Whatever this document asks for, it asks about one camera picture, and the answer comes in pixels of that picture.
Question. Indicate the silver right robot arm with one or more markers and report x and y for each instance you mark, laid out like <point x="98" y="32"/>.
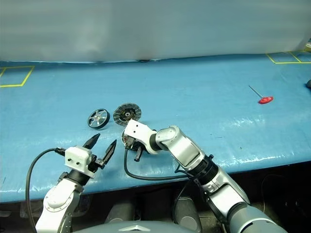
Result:
<point x="184" y="145"/>

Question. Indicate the black-rimmed silver spoked rotor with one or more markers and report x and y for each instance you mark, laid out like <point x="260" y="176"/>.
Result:
<point x="98" y="118"/>

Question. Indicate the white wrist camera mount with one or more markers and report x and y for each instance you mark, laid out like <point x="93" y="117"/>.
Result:
<point x="77" y="156"/>
<point x="138" y="131"/>

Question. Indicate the silver motor housing with stator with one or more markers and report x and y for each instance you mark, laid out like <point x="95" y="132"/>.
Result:
<point x="123" y="136"/>

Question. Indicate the silver round motor lid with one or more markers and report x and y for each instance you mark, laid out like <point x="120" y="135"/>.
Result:
<point x="127" y="114"/>

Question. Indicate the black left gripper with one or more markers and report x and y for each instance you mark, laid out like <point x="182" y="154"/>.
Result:
<point x="98" y="165"/>

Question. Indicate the grey robot torso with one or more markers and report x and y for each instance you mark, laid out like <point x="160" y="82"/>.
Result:
<point x="136" y="228"/>

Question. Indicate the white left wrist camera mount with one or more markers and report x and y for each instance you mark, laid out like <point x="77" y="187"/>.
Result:
<point x="77" y="156"/>

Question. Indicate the dark grey rounded shape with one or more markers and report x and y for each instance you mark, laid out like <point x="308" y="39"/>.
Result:
<point x="187" y="213"/>
<point x="120" y="212"/>

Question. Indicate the blue plastic table cover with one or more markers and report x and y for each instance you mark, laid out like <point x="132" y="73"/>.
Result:
<point x="194" y="97"/>

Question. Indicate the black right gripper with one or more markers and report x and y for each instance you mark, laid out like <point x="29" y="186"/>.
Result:
<point x="138" y="154"/>

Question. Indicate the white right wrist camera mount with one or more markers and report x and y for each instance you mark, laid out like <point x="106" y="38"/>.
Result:
<point x="138" y="131"/>

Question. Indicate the white backdrop sheet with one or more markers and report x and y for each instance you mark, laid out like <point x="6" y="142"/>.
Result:
<point x="155" y="29"/>

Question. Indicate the dark rounded object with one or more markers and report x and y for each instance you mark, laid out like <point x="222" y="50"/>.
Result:
<point x="308" y="84"/>

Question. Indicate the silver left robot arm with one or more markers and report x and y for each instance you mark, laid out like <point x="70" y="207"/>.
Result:
<point x="58" y="201"/>

